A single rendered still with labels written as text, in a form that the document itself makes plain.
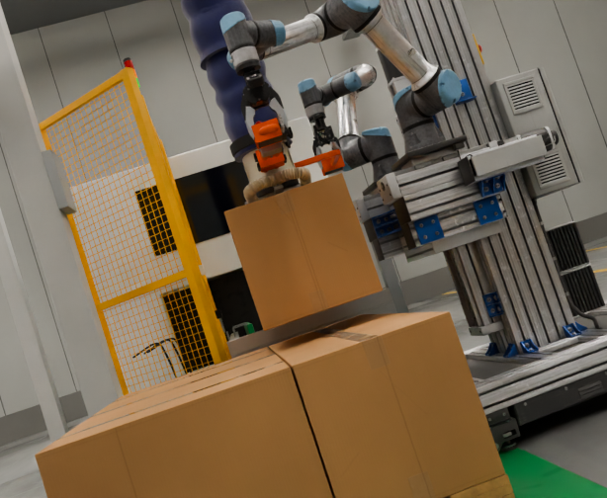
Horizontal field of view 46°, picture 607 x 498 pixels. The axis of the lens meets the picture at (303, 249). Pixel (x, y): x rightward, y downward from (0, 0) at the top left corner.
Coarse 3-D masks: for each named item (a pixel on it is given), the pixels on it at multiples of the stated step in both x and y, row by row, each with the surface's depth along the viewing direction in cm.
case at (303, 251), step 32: (288, 192) 230; (320, 192) 230; (256, 224) 229; (288, 224) 229; (320, 224) 229; (352, 224) 230; (256, 256) 228; (288, 256) 228; (320, 256) 229; (352, 256) 229; (256, 288) 227; (288, 288) 228; (320, 288) 228; (352, 288) 228; (288, 320) 227
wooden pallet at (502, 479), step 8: (488, 480) 167; (496, 480) 167; (504, 480) 167; (472, 488) 167; (480, 488) 167; (488, 488) 167; (496, 488) 167; (504, 488) 167; (448, 496) 168; (456, 496) 166; (464, 496) 166; (472, 496) 166; (480, 496) 167; (488, 496) 167; (496, 496) 167; (504, 496) 167; (512, 496) 167
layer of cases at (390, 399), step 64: (384, 320) 211; (448, 320) 170; (192, 384) 211; (256, 384) 164; (320, 384) 166; (384, 384) 167; (448, 384) 169; (64, 448) 159; (128, 448) 160; (192, 448) 162; (256, 448) 163; (320, 448) 164; (384, 448) 166; (448, 448) 167
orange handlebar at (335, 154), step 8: (264, 128) 195; (272, 128) 196; (280, 152) 225; (328, 152) 266; (336, 152) 266; (264, 160) 231; (304, 160) 265; (312, 160) 265; (320, 160) 266; (336, 160) 278
